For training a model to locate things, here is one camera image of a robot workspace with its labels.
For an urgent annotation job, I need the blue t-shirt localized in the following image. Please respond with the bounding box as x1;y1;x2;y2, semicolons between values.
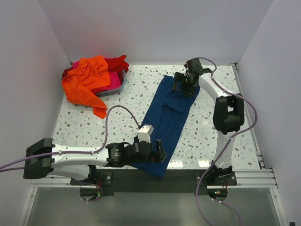
132;75;200;178

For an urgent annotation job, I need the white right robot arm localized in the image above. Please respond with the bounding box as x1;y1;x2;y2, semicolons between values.
172;57;245;177

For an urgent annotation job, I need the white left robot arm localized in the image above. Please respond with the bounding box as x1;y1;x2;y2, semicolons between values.
23;138;167;181

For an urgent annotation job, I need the red t-shirt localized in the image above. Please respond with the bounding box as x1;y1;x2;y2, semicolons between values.
62;55;129;94

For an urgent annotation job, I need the grey laundry basket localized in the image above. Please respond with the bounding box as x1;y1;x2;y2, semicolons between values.
95;70;127;97

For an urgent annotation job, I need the orange t-shirt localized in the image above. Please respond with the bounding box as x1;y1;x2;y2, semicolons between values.
62;56;111;119

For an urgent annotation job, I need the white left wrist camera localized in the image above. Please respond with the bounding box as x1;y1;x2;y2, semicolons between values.
137;124;154;143

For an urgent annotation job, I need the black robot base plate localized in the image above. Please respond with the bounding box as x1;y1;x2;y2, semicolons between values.
70;168;238;197

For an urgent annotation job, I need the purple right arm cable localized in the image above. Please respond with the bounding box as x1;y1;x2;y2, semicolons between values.
195;56;258;226

